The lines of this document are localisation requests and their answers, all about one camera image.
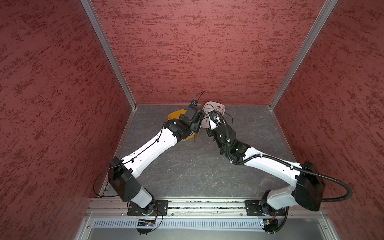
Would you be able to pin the left small circuit board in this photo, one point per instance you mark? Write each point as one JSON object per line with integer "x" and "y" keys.
{"x": 145, "y": 226}

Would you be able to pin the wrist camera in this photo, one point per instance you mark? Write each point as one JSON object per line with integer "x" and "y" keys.
{"x": 193, "y": 111}
{"x": 214, "y": 119}

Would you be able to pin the white plastic tray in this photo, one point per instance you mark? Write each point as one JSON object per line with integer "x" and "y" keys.
{"x": 211, "y": 106}

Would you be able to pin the grey perforated cable spool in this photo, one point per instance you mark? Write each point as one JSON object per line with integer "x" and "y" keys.
{"x": 198, "y": 127}

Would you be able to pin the yellow plastic tray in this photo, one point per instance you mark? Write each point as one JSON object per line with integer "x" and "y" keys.
{"x": 176, "y": 115}

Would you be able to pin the aluminium corner post right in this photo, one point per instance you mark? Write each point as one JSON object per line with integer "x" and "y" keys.
{"x": 317, "y": 26}

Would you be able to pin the right small circuit board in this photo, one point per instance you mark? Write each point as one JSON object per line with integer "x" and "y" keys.
{"x": 270, "y": 226}

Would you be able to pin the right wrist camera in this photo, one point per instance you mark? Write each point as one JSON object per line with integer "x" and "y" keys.
{"x": 214, "y": 119}

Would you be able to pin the aluminium corner post left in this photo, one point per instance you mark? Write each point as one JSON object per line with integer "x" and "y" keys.
{"x": 97, "y": 26}

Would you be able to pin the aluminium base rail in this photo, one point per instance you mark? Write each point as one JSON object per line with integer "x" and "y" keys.
{"x": 192, "y": 207}

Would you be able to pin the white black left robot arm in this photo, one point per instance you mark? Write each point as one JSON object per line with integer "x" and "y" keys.
{"x": 114, "y": 173}

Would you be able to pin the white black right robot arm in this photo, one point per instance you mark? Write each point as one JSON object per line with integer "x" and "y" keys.
{"x": 306, "y": 186}

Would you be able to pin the aluminium corner post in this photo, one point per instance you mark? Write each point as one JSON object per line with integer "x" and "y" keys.
{"x": 97, "y": 26}
{"x": 317, "y": 26}

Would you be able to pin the small circuit board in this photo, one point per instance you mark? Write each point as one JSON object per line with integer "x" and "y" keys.
{"x": 145, "y": 226}
{"x": 270, "y": 226}

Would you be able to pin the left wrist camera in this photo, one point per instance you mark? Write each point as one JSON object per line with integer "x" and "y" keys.
{"x": 193, "y": 111}

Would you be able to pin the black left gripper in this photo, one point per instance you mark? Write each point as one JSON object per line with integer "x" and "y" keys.
{"x": 179, "y": 117}

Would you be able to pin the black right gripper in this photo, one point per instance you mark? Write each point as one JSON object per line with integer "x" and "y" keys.
{"x": 210, "y": 131}

